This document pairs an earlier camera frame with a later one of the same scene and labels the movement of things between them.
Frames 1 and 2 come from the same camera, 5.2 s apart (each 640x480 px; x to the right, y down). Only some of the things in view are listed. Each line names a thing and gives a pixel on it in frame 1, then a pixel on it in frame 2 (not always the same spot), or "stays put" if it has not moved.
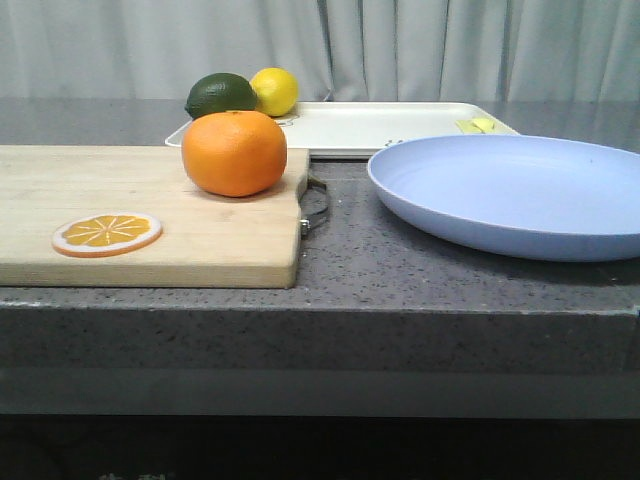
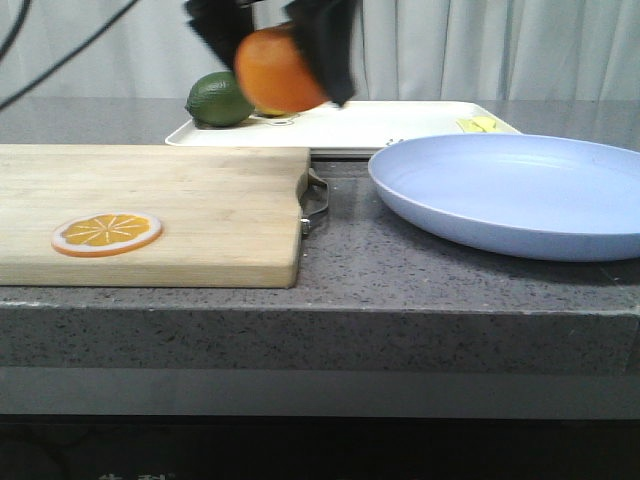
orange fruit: [234, 153] -> [276, 73]
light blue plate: [551, 197] stays put
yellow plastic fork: [476, 126] stays put
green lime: [219, 92] stays put
